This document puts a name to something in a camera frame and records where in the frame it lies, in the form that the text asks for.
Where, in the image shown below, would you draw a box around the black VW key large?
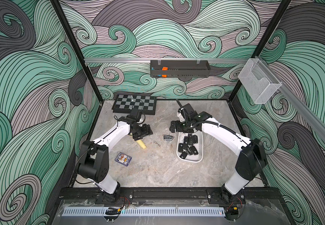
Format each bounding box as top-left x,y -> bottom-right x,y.
184,136 -> 189,144

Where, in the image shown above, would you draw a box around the silver BMW key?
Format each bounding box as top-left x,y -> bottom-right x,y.
163,135 -> 174,141

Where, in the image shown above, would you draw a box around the black key silver trim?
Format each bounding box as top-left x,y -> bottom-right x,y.
187,134 -> 194,145

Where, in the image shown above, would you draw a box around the black flip key buttons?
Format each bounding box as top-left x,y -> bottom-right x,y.
186,146 -> 193,155

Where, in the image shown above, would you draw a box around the black VW key top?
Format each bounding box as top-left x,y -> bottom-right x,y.
179,151 -> 188,159

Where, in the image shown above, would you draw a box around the white plastic storage box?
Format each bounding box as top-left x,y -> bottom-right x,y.
176,131 -> 204,163

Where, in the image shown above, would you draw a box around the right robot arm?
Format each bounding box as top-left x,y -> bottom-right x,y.
170,100 -> 267,203

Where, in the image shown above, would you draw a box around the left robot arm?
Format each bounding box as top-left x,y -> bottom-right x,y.
75,112 -> 153,196

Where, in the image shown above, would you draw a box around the blue playing card box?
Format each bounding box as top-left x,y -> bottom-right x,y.
115,152 -> 132,167

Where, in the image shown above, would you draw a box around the yellow plastic cylinder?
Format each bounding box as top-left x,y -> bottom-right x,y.
136,140 -> 147,150

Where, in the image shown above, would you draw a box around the black grey chessboard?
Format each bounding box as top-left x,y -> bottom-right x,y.
112,94 -> 157,115

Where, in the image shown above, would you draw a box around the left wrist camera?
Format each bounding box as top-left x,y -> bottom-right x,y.
128,108 -> 142,122

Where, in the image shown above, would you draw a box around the black wall shelf tray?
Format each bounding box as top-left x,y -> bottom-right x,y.
150,60 -> 211,79

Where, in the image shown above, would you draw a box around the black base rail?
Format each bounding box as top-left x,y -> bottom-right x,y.
57,187 -> 282,205

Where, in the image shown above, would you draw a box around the clear acrylic wall holder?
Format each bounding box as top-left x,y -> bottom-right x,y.
238,58 -> 281,104

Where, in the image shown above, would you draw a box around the aluminium rail back wall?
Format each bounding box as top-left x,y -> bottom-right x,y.
84,57 -> 249,64

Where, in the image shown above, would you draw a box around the aluminium rail wall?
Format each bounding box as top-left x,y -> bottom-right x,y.
84,57 -> 249,64
255,56 -> 325,143

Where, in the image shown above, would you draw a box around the white slotted cable duct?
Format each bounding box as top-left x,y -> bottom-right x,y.
62,206 -> 225,217

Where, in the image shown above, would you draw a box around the aluminium rail right wall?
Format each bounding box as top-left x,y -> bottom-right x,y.
255,56 -> 325,143

